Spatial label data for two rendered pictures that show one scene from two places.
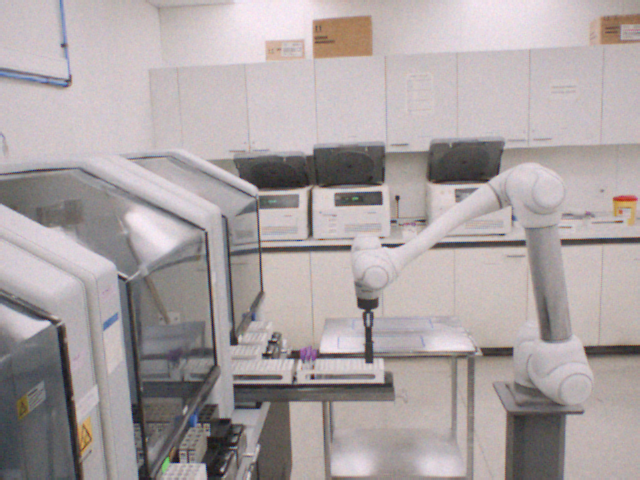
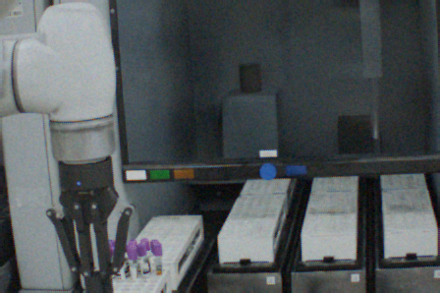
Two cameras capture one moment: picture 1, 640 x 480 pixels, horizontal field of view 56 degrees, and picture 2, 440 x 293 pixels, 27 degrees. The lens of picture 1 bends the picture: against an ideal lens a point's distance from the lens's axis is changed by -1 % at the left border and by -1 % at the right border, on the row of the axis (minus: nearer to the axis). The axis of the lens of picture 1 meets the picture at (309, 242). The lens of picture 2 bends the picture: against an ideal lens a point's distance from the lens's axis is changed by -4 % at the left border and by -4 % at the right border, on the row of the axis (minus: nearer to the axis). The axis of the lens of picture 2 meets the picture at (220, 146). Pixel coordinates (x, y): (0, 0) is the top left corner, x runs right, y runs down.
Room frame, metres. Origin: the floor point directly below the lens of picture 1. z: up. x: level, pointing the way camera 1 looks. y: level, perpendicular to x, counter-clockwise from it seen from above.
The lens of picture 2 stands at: (2.29, -1.41, 1.36)
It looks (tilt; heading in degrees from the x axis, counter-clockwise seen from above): 11 degrees down; 94
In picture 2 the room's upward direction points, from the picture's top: 4 degrees counter-clockwise
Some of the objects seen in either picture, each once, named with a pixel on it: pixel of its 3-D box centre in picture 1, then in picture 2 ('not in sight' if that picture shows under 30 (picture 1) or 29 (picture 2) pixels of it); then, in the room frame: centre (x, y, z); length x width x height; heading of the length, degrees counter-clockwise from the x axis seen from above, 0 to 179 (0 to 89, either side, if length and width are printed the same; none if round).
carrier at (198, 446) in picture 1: (198, 448); not in sight; (1.50, 0.32, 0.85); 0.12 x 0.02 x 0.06; 176
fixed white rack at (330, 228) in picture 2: (229, 344); (331, 227); (2.36, 0.34, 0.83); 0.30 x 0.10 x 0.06; 85
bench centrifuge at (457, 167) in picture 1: (465, 184); not in sight; (4.53, -1.18, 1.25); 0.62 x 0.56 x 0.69; 174
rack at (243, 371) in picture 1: (251, 373); (164, 253); (2.05, 0.23, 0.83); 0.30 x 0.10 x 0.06; 85
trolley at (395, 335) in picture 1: (395, 422); not in sight; (2.47, -0.34, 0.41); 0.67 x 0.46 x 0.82; 85
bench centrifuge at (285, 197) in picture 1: (274, 193); not in sight; (4.66, 0.25, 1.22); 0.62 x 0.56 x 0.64; 173
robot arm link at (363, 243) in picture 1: (367, 257); (66, 60); (2.00, -0.19, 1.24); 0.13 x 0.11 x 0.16; 1
